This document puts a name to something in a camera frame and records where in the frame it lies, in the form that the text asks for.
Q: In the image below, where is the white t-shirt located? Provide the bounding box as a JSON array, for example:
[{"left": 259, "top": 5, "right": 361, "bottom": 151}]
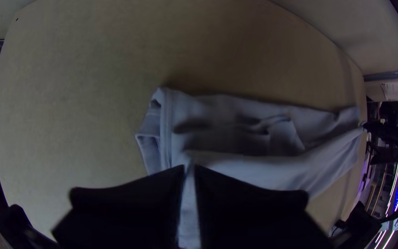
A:
[{"left": 135, "top": 86, "right": 367, "bottom": 249}]

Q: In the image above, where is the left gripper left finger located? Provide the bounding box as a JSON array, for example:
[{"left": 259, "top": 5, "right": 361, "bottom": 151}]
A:
[{"left": 51, "top": 164, "right": 186, "bottom": 249}]

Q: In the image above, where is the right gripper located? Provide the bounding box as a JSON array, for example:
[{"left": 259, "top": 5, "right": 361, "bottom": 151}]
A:
[{"left": 363, "top": 120, "right": 398, "bottom": 150}]

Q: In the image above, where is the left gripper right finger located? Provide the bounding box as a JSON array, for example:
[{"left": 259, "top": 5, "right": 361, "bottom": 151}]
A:
[{"left": 193, "top": 164, "right": 335, "bottom": 249}]

